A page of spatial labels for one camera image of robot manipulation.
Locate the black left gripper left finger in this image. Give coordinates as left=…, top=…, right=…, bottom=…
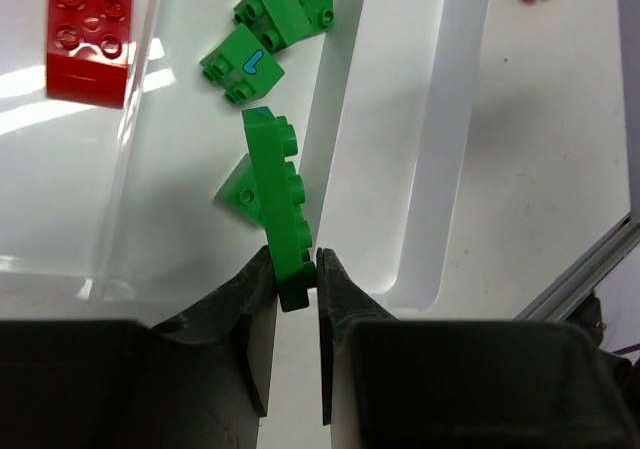
left=1, top=248, right=276, bottom=448

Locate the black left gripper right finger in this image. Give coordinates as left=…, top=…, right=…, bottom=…
left=317, top=249, right=639, bottom=448

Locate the green lego brick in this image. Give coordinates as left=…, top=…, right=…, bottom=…
left=199, top=23, right=285, bottom=106
left=214, top=153, right=263, bottom=227
left=233, top=0, right=311, bottom=54

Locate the red wedge lego brick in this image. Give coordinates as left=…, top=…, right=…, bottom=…
left=45, top=0, right=133, bottom=109

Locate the white divided sorting tray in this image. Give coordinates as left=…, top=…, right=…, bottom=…
left=1, top=0, right=489, bottom=321

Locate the aluminium table rail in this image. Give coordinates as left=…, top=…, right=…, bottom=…
left=515, top=217, right=639, bottom=321

